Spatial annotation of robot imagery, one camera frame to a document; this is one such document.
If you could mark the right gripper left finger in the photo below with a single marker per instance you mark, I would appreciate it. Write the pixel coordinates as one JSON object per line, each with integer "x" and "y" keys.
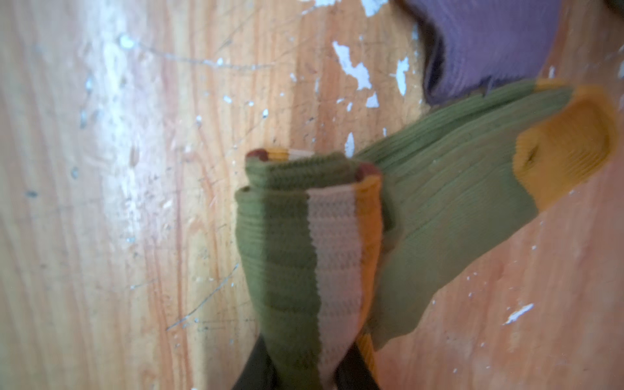
{"x": 259, "y": 373}

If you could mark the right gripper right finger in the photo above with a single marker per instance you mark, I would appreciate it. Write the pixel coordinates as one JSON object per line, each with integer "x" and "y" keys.
{"x": 353, "y": 374}

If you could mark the purple sock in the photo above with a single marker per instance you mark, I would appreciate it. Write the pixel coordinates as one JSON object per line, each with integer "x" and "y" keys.
{"x": 484, "y": 44}

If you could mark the green striped sock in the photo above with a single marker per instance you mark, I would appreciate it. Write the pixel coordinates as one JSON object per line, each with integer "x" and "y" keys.
{"x": 341, "y": 250}

